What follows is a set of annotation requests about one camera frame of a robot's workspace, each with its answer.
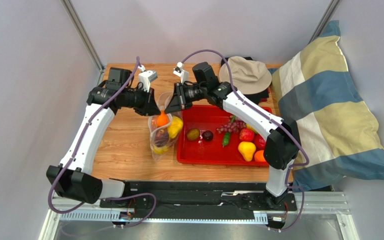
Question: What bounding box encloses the right aluminium frame post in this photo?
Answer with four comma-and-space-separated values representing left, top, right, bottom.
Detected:
308, 0, 342, 43

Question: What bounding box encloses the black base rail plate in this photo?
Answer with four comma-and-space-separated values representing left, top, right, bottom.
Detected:
95, 181, 299, 221

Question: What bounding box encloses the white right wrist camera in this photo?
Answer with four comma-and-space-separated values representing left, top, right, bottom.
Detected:
173, 61, 189, 84

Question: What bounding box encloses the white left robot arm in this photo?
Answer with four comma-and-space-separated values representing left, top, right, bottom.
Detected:
46, 66, 161, 204

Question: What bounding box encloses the yellow banana bunch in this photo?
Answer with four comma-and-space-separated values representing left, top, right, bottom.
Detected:
151, 144, 170, 155

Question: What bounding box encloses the small green pepper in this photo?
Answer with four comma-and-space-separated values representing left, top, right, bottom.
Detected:
222, 132, 231, 148

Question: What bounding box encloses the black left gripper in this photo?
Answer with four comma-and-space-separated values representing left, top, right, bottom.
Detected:
121, 85, 162, 117

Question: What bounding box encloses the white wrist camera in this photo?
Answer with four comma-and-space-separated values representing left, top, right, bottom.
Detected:
137, 65, 158, 93
173, 61, 189, 84

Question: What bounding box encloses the beige bucket hat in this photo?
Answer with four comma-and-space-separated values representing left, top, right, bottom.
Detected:
218, 55, 273, 95

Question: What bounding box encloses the aluminium base frame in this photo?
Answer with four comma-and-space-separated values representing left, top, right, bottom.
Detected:
39, 184, 359, 240

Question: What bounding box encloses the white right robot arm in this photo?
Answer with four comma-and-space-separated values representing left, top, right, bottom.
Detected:
164, 62, 301, 208

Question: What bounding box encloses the brown kiwi fruit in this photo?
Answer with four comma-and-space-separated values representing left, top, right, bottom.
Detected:
186, 128, 201, 141

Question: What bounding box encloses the clear dotted zip top bag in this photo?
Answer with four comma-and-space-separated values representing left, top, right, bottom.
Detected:
147, 91, 184, 161

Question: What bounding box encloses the yellow pear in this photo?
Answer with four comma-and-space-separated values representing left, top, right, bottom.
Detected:
237, 141, 257, 162

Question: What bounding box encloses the red apple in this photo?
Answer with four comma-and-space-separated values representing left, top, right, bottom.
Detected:
253, 134, 266, 150

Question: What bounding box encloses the light purple grape bunch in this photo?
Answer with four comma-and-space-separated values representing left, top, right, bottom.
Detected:
216, 120, 246, 134

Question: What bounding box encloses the yellow lemon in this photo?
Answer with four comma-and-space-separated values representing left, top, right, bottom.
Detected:
167, 116, 184, 139

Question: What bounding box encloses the left aluminium frame post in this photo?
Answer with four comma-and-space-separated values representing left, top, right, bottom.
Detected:
60, 0, 105, 73

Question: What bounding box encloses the aluminium frame post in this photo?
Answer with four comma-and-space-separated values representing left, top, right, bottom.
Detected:
60, 0, 105, 73
308, 0, 342, 43

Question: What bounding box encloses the yellow green mango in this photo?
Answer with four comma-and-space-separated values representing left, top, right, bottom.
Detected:
245, 123, 258, 134

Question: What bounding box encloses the red plastic tray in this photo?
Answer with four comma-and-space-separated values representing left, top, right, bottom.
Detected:
176, 105, 269, 168

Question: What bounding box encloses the dark purple plum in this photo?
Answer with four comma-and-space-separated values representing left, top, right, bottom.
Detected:
202, 130, 214, 142

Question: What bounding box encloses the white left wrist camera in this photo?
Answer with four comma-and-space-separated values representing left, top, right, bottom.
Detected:
137, 65, 158, 93

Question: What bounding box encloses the red strawberry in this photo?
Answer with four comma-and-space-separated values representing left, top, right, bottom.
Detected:
239, 128, 255, 142

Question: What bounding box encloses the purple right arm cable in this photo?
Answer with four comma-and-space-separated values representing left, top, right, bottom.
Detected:
180, 49, 310, 233

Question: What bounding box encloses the orange fruit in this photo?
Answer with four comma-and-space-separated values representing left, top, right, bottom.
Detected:
253, 150, 266, 162
156, 111, 170, 128

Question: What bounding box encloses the small orange pumpkin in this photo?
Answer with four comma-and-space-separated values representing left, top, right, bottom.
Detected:
148, 116, 158, 132

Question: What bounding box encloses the blue yellow striped pillow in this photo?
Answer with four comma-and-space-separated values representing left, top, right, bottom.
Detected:
272, 20, 384, 191

